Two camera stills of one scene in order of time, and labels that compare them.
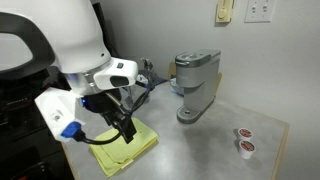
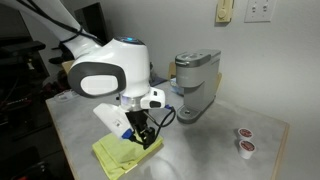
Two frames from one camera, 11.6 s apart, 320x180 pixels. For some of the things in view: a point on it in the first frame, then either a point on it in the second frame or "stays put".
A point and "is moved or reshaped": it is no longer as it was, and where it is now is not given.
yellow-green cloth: [118, 154] is moved or reshaped
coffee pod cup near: [246, 148] stays put
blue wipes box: [174, 88] stays put
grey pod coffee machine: [197, 71] stays put
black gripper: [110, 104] → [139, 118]
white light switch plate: [259, 11] stays put
